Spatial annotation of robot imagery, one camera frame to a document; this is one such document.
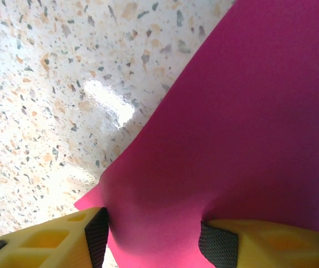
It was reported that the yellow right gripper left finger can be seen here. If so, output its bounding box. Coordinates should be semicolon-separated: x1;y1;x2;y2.
0;207;110;268

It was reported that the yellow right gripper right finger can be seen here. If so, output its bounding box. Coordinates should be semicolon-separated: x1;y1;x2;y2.
198;218;319;268

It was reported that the pink paper sheet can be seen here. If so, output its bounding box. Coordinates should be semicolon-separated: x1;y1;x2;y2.
74;0;319;268

